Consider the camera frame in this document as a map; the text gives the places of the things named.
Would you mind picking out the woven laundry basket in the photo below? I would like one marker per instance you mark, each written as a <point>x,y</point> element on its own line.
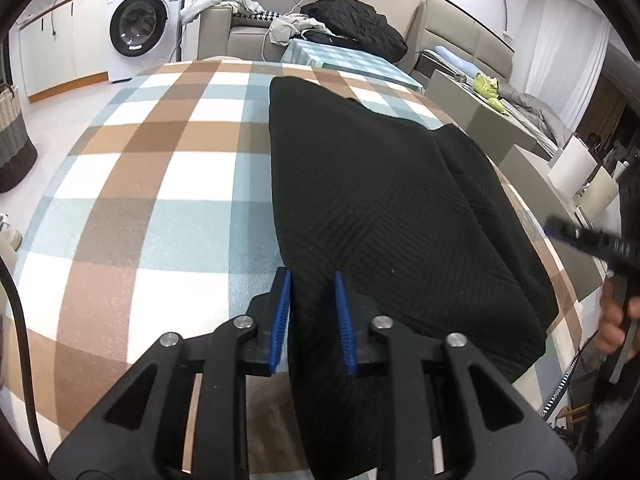
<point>17,152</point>

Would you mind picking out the black knit sweater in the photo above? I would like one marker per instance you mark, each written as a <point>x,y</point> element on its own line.
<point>419,221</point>

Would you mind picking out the black puffy jacket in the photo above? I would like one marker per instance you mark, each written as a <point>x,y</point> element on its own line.
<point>355,25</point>

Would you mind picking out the grey bed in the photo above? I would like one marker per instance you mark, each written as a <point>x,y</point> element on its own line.
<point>451,48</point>

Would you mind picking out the white kitchen cabinet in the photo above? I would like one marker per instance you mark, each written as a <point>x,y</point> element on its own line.
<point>64,48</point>

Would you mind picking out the person's right hand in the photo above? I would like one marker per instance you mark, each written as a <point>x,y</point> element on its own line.
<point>610,334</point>

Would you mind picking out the white washing machine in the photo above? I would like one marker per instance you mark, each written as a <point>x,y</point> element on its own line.
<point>142,34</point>

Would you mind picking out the light blue blanket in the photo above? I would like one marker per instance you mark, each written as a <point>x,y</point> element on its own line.
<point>197,7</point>

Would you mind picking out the blue checked small table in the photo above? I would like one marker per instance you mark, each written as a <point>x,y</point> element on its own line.
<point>309,53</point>

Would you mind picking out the plaid tablecloth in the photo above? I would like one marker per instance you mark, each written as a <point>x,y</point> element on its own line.
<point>160,220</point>

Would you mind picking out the white paper roll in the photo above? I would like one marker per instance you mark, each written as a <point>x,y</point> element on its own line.
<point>572,168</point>

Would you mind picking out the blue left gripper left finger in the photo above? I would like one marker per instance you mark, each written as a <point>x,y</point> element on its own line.
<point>281,292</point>

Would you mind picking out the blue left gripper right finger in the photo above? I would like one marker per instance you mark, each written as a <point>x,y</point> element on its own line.
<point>348,338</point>

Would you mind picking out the grey sofa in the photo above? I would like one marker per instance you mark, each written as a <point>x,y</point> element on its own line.
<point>223,33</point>

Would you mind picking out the green plush toy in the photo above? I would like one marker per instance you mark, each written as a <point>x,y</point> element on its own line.
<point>488,88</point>

